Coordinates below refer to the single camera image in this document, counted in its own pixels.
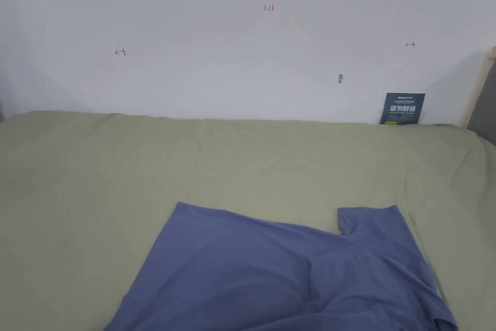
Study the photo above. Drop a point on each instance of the blue shirt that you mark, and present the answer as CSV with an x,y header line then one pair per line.
x,y
248,269

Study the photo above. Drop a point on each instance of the dark blue printed card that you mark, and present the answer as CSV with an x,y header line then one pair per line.
x,y
403,109

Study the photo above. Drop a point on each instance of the grey padded headboard wooden frame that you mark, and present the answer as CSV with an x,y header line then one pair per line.
x,y
484,98

